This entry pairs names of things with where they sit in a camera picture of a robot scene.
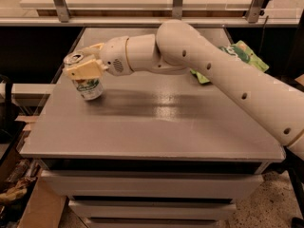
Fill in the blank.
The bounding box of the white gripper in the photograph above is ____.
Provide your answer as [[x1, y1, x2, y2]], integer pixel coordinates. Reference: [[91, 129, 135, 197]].
[[64, 36, 132, 80]]

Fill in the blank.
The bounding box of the green white 7up can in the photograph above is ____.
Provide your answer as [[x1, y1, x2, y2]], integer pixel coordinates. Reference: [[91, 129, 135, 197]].
[[63, 51, 104, 101]]

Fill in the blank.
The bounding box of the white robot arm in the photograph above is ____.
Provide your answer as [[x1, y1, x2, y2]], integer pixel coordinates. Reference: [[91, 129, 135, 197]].
[[64, 20, 304, 159]]

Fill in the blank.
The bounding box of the grey drawer cabinet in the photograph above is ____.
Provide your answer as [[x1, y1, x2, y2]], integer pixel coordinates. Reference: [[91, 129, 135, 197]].
[[19, 27, 287, 228]]

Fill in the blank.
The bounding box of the green chip bag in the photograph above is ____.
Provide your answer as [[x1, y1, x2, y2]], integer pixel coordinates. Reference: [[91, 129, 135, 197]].
[[189, 40, 270, 85]]

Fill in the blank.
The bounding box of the cardboard box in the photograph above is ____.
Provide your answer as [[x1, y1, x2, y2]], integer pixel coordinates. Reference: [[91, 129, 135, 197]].
[[17, 177, 67, 228]]

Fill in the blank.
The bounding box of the metal shelf rail frame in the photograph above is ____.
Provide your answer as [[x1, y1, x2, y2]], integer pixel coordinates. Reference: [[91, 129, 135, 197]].
[[0, 0, 304, 28]]

